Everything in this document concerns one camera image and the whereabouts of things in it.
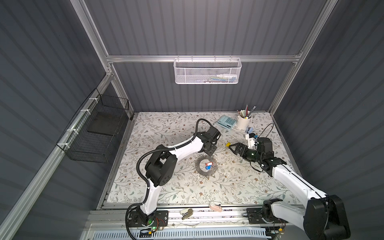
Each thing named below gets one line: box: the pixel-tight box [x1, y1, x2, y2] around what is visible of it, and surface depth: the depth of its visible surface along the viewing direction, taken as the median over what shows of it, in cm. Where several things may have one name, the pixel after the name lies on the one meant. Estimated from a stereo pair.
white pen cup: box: [236, 115, 253, 128], surface depth 110 cm
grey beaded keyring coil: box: [195, 155, 218, 177], surface depth 93 cm
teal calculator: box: [216, 115, 237, 130], surface depth 114 cm
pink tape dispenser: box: [209, 201, 222, 212], surface depth 77 cm
